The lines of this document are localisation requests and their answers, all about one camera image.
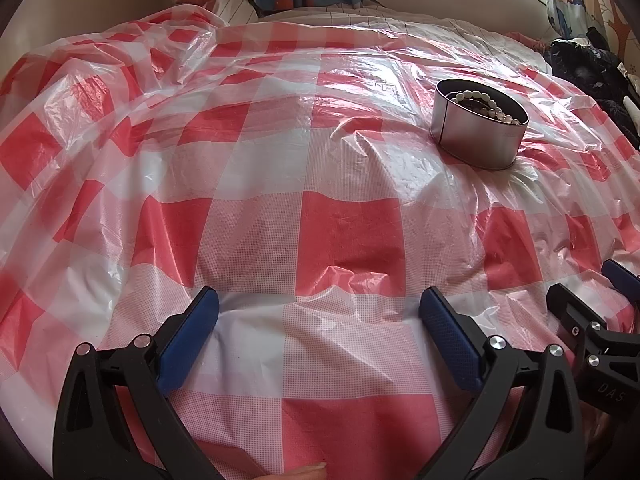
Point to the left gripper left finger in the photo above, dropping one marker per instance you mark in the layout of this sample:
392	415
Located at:
91	437

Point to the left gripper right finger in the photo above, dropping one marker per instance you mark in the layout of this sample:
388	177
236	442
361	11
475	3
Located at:
524	419

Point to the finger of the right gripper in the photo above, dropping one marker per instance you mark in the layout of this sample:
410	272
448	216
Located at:
575	317
624	281

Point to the right hand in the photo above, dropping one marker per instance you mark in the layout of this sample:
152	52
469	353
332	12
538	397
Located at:
594	422

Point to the left hand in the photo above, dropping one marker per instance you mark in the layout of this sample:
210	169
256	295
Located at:
309	472

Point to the round silver metal tin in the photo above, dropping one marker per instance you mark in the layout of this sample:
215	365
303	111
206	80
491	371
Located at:
477	124

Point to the black jacket pile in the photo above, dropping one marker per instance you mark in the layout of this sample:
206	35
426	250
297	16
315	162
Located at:
592	67

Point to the red white checkered plastic sheet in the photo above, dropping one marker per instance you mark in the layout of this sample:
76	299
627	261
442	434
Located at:
290	167

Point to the tree pattern curtain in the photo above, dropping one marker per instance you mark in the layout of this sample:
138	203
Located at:
573	18

